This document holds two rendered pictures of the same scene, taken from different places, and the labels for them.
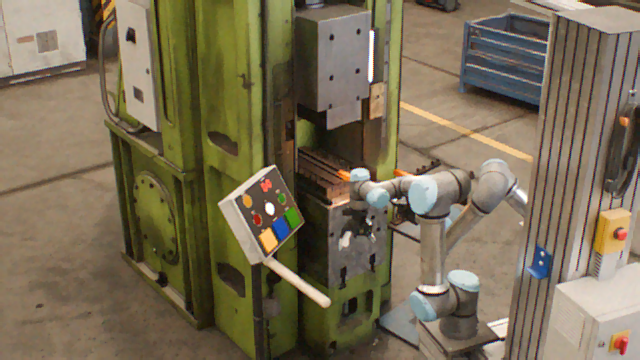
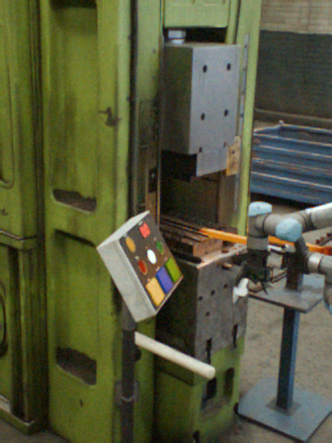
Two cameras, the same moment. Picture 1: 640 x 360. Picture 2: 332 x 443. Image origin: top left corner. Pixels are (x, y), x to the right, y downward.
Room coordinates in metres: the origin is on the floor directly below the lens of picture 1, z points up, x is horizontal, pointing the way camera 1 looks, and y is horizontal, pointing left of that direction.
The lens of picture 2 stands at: (0.52, 0.53, 1.93)
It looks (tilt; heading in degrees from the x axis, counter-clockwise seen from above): 18 degrees down; 350
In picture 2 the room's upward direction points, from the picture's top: 2 degrees clockwise
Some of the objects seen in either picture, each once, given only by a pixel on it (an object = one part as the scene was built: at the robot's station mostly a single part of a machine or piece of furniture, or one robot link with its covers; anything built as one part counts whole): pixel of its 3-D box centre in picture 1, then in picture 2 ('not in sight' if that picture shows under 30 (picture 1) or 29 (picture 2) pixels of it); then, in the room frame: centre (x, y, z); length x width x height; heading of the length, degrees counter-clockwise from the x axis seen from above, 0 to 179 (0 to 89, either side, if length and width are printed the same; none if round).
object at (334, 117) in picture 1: (314, 101); (173, 152); (3.29, 0.01, 1.32); 0.42 x 0.20 x 0.10; 39
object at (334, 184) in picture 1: (315, 171); (170, 232); (3.29, 0.01, 0.96); 0.42 x 0.20 x 0.09; 39
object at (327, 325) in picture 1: (322, 289); (172, 373); (3.33, -0.02, 0.23); 0.55 x 0.37 x 0.47; 39
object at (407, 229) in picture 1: (434, 222); (293, 289); (3.33, -0.59, 0.65); 0.40 x 0.30 x 0.02; 135
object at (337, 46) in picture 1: (322, 48); (182, 93); (3.32, -0.02, 1.56); 0.42 x 0.39 x 0.40; 39
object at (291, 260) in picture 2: (410, 210); (297, 259); (2.82, -0.40, 1.00); 0.12 x 0.08 x 0.09; 39
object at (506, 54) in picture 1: (532, 62); (309, 167); (6.89, -2.07, 0.36); 1.20 x 0.80 x 0.72; 43
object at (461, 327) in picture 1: (459, 316); not in sight; (2.25, -0.53, 0.87); 0.15 x 0.15 x 0.10
